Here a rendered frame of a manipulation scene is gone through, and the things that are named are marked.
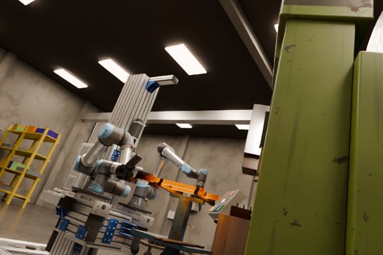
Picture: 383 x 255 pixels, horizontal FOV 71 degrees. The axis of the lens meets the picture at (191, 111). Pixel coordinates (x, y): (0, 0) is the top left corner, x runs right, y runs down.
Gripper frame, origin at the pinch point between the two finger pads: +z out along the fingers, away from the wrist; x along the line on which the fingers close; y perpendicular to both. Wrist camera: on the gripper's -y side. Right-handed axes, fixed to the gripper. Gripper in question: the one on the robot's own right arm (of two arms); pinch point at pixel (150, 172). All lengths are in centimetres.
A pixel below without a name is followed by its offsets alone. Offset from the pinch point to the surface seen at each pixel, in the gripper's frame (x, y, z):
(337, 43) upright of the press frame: -23, -111, 88
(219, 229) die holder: -42, 16, 34
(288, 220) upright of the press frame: -21, 4, 73
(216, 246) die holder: -43, 26, 34
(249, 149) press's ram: -53, -40, 40
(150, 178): 2.0, 3.2, 2.7
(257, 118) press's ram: -53, -66, 41
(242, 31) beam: -282, -371, -72
